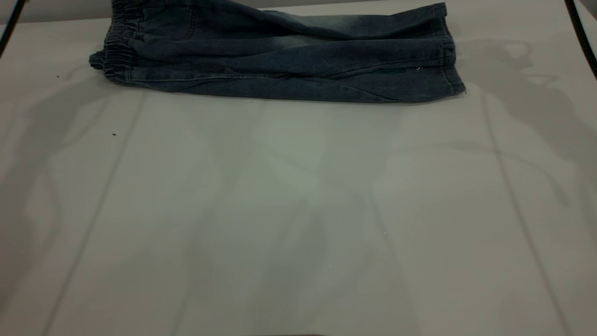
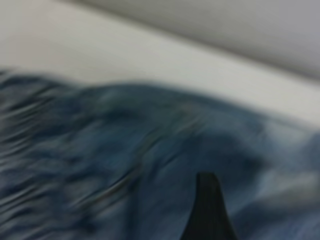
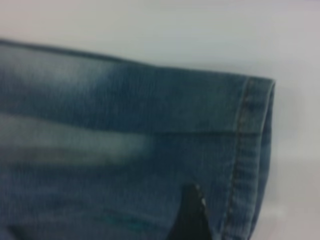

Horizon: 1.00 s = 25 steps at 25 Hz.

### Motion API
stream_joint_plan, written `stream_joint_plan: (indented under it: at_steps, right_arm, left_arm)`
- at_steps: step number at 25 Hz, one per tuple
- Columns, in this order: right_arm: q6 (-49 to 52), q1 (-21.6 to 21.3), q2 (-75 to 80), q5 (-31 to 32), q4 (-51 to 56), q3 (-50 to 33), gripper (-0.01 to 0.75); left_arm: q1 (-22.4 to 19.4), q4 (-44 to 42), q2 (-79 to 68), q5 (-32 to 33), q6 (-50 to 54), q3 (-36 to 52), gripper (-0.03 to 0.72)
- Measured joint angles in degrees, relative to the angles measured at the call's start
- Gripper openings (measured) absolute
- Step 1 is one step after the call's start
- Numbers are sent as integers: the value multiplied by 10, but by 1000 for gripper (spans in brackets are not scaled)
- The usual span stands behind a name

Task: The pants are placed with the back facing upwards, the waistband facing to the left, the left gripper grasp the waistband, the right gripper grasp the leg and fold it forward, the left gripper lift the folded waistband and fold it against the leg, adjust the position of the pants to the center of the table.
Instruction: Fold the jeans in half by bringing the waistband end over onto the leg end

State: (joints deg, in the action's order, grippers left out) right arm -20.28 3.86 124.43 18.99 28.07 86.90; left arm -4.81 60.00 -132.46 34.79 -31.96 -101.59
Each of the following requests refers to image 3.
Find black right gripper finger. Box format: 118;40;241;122
169;184;213;240

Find blue denim shorts with print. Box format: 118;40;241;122
0;37;277;240

